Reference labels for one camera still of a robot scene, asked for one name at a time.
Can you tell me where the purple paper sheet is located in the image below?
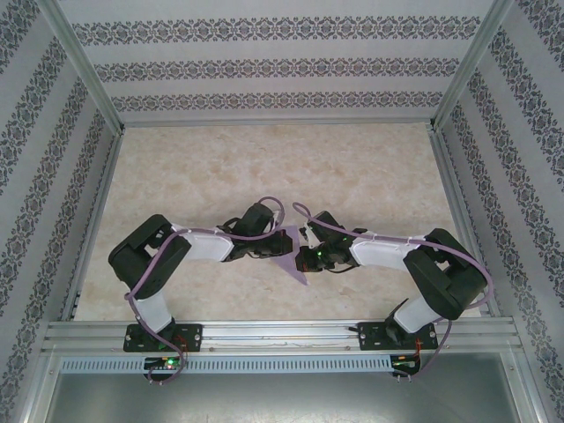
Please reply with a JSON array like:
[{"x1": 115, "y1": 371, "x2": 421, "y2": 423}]
[{"x1": 271, "y1": 224, "x2": 309, "y2": 286}]

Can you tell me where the grey metal sheet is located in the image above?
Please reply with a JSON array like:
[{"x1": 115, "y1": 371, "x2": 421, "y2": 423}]
[{"x1": 26, "y1": 372, "x2": 541, "y2": 423}]

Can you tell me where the black controller board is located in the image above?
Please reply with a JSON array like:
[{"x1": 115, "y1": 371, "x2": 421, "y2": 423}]
[
  {"x1": 391, "y1": 353, "x2": 422, "y2": 375},
  {"x1": 144, "y1": 355, "x2": 184, "y2": 376}
]

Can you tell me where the aluminium mounting rail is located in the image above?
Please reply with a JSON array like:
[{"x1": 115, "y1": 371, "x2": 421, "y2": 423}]
[{"x1": 41, "y1": 320, "x2": 523, "y2": 353}]

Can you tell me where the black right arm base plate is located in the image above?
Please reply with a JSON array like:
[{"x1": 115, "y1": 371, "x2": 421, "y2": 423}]
[{"x1": 359, "y1": 321, "x2": 439, "y2": 353}]

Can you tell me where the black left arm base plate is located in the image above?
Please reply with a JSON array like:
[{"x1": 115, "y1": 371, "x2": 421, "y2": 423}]
[{"x1": 124, "y1": 323, "x2": 204, "y2": 353}]

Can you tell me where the grey slotted cable duct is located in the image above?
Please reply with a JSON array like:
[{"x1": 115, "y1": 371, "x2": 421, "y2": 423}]
[{"x1": 59, "y1": 355, "x2": 393, "y2": 374}]

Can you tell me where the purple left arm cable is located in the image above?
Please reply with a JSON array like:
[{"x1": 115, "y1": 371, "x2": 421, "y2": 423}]
[{"x1": 124, "y1": 196, "x2": 286, "y2": 385}]

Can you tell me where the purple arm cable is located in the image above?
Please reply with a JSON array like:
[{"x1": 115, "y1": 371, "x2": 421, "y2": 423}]
[
  {"x1": 124, "y1": 196, "x2": 286, "y2": 385},
  {"x1": 293, "y1": 201, "x2": 494, "y2": 382}
]

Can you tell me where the aluminium side rail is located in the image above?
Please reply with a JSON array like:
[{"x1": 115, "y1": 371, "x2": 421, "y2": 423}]
[
  {"x1": 430, "y1": 130, "x2": 503, "y2": 318},
  {"x1": 56, "y1": 130, "x2": 127, "y2": 321}
]

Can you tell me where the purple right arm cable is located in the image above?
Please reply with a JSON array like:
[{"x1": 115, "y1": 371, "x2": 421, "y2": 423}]
[{"x1": 293, "y1": 201, "x2": 494, "y2": 382}]

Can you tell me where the aluminium frame post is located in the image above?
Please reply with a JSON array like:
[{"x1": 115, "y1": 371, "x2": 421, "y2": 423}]
[
  {"x1": 427, "y1": 0, "x2": 517, "y2": 133},
  {"x1": 42, "y1": 0, "x2": 128, "y2": 136}
]

